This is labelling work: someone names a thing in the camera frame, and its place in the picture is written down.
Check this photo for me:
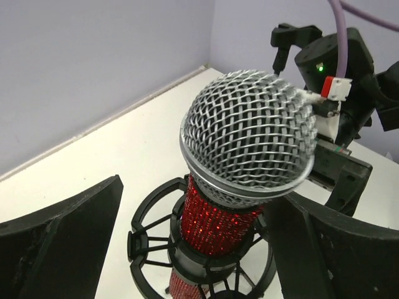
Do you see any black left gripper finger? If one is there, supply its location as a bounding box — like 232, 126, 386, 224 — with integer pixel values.
1, 175, 123, 299

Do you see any black tripod shock-mount stand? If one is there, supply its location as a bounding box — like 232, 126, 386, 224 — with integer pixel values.
127, 175, 276, 298

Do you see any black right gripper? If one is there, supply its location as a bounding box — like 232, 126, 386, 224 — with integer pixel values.
264, 115, 399, 299

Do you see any red glitter microphone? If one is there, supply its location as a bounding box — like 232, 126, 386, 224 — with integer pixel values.
168, 69, 320, 299

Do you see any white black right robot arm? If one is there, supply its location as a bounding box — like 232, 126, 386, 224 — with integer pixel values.
264, 28, 398, 298

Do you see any black round-base mic stand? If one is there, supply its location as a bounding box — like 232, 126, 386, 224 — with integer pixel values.
271, 23, 322, 75

